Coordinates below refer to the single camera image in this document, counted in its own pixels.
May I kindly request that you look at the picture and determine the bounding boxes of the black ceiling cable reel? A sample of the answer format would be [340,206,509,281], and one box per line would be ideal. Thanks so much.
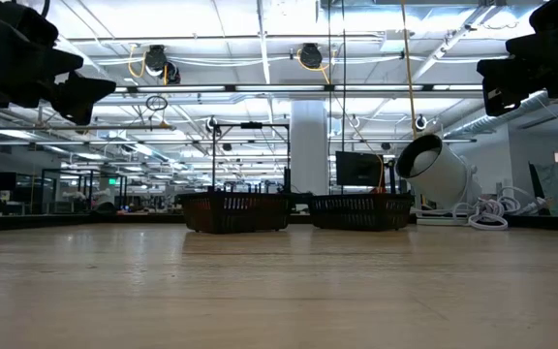
[299,42,324,69]
[143,44,169,74]

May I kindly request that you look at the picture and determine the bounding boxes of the yellow hanging cable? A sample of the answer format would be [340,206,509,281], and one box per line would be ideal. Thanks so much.
[399,0,419,140]

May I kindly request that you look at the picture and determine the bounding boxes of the grey-green cloth cover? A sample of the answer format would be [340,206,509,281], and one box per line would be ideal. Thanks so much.
[533,162,558,214]

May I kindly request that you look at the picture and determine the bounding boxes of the white building column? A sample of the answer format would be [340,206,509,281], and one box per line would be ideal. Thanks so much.
[291,99,329,195]

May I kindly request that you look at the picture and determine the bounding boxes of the black hanging cable loop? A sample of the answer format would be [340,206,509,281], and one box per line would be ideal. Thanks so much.
[144,94,170,112]

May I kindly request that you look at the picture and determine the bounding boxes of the white cylindrical projector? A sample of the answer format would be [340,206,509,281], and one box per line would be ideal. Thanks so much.
[394,133,483,209]

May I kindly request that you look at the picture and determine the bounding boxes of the silver ceiling duct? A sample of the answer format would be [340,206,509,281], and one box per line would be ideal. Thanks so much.
[443,89,551,140]

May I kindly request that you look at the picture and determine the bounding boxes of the white coiled cable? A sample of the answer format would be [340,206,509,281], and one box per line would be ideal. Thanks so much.
[412,186,551,230]

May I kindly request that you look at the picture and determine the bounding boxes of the black background frame stand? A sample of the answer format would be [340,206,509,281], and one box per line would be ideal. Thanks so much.
[210,121,293,195]

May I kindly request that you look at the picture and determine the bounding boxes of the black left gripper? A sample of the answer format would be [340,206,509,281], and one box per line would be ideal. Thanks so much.
[0,0,117,126]

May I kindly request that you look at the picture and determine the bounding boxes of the black mesh basket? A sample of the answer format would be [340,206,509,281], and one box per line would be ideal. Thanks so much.
[176,190,294,235]
[307,192,415,232]

